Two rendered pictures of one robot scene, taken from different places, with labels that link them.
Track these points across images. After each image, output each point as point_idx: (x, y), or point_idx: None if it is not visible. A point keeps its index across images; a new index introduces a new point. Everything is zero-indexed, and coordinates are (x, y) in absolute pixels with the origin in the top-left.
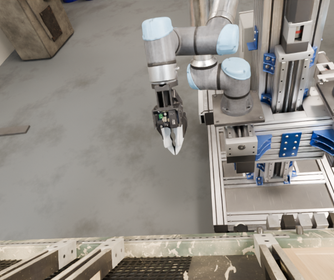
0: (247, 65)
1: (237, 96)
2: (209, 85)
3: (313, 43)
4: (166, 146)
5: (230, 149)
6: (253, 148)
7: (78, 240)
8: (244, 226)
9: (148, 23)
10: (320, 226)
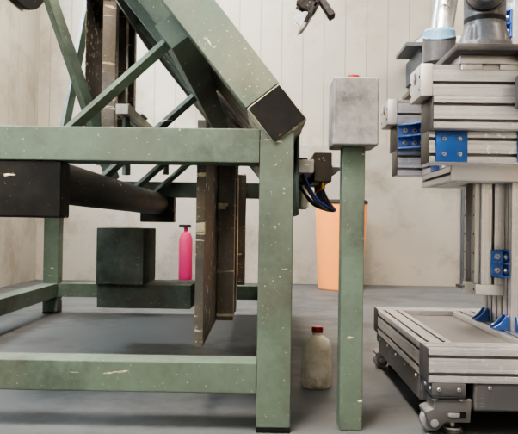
0: (438, 27)
1: (422, 63)
2: None
3: (510, 5)
4: (293, 22)
5: (381, 114)
6: (386, 111)
7: None
8: (304, 158)
9: None
10: (311, 158)
